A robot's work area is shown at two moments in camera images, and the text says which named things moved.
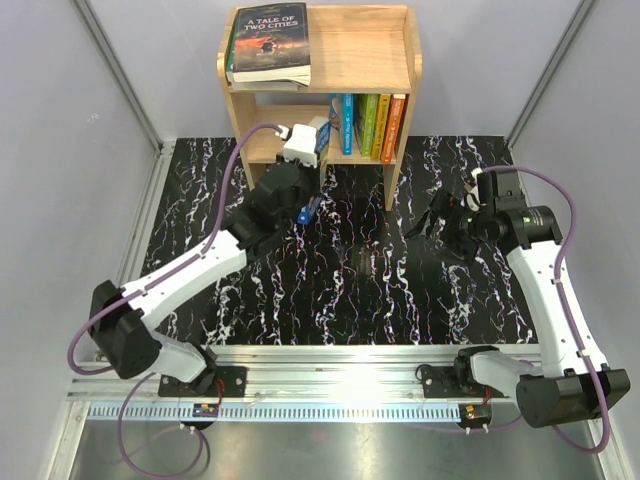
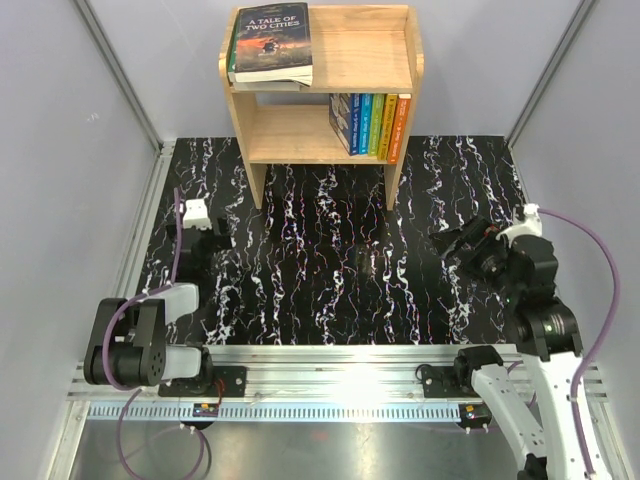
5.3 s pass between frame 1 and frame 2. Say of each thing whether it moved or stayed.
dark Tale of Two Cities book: stayed
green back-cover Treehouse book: stayed
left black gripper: moved
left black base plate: stayed
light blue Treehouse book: moved
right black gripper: moved
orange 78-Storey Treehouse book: moved
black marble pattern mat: stayed
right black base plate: stayed
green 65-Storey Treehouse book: moved
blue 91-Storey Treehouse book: moved
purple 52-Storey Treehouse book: stayed
